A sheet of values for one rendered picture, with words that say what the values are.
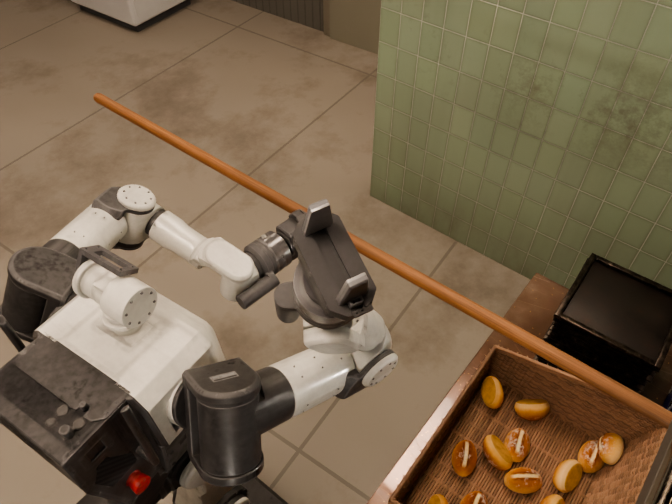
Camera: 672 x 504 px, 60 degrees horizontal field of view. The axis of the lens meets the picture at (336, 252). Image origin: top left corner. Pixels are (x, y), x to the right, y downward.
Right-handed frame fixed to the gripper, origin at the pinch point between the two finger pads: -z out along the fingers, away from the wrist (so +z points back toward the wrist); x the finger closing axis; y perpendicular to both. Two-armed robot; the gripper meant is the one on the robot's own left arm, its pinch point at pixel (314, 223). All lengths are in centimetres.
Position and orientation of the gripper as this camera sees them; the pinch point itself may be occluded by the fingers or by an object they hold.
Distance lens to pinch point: 135.6
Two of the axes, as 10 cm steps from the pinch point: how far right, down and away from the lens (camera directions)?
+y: 7.1, 5.2, -4.8
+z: -7.1, 5.2, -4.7
